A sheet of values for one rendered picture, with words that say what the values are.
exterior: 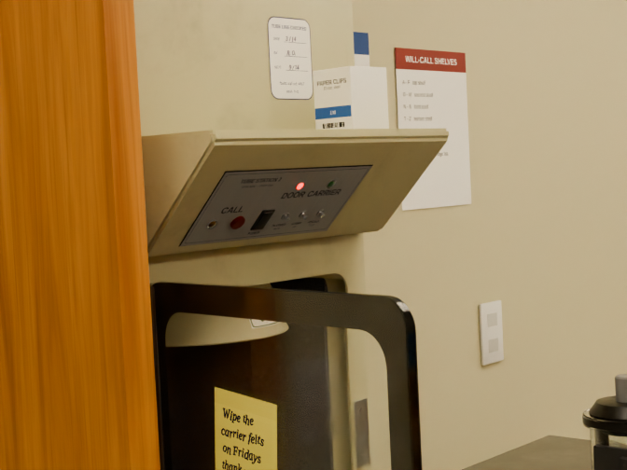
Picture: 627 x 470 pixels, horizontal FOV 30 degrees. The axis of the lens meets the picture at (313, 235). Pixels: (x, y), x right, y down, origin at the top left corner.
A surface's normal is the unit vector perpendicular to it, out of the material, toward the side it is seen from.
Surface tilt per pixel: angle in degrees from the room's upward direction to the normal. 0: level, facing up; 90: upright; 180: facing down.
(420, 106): 90
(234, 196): 135
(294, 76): 90
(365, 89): 90
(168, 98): 90
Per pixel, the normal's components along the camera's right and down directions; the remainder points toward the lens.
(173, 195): -0.66, 0.07
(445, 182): 0.75, 0.00
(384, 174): 0.57, 0.70
